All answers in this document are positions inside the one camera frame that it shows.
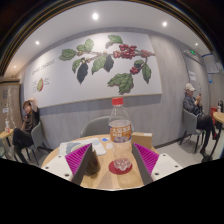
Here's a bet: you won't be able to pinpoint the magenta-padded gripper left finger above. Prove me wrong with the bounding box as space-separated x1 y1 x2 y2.
41 143 96 186

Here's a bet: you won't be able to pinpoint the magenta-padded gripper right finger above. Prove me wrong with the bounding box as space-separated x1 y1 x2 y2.
131 142 184 186

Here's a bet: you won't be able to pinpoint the clear red-capped drink bottle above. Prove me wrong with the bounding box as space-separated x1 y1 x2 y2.
107 97 134 173

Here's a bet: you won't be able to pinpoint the white printed paper sheet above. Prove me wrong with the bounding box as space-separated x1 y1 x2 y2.
57 137 108 157

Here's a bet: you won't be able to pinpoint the flat round red coaster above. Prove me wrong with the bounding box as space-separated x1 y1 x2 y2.
108 159 134 176

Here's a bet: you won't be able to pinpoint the grey shell chair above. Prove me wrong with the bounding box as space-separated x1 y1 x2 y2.
29 121 52 167
79 115 113 139
179 108 206 147

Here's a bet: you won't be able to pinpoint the person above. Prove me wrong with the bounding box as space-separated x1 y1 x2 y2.
12 97 41 165
182 82 220 158

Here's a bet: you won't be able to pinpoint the small round wooden table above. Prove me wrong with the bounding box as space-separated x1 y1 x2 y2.
0 128 15 158

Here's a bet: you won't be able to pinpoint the round wooden café table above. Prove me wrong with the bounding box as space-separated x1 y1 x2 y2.
211 111 224 125

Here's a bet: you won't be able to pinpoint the round ceiling lights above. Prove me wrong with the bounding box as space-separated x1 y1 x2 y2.
12 11 201 70

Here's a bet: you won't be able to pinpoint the coffee plant wall mural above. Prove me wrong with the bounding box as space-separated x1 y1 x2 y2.
23 31 164 110

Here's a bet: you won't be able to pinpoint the white wall notice board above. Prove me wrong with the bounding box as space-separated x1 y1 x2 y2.
202 53 222 75

